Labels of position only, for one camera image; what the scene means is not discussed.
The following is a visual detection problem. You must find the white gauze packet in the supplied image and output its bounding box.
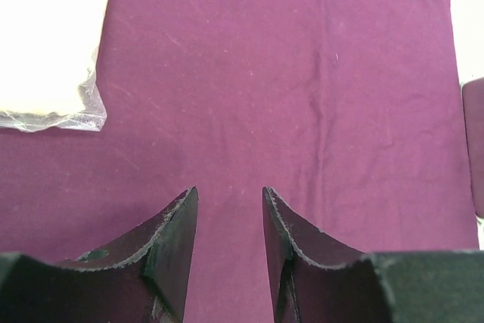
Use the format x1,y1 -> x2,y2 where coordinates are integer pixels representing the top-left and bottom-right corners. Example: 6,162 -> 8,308
1,0 -> 109,132

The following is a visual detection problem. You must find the purple cloth mat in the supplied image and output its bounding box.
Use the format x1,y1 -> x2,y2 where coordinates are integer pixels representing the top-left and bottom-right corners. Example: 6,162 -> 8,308
1,0 -> 478,322

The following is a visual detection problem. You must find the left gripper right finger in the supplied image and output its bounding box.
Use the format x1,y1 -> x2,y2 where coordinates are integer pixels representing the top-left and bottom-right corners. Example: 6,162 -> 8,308
262,188 -> 483,322

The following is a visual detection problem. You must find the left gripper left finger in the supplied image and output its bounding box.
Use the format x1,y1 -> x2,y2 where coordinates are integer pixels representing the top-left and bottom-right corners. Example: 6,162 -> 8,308
1,187 -> 198,322

